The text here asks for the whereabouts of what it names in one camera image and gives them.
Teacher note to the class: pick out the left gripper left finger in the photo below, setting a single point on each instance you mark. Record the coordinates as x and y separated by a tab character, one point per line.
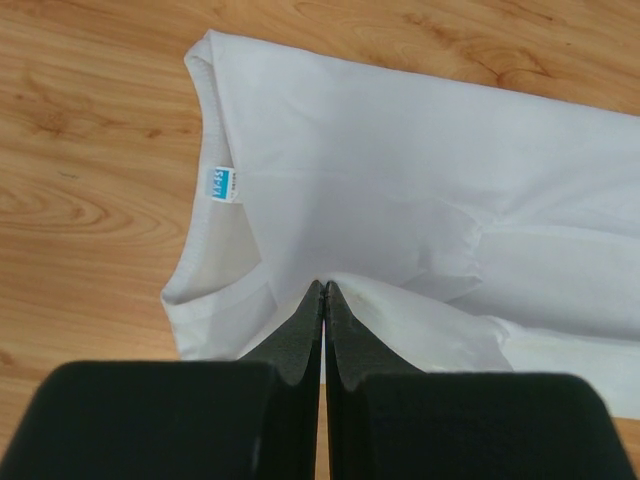
251	418

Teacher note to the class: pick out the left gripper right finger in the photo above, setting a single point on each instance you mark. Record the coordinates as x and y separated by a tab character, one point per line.
389	420

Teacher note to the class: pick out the white t-shirt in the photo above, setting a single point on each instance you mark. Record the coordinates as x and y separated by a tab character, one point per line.
470	228

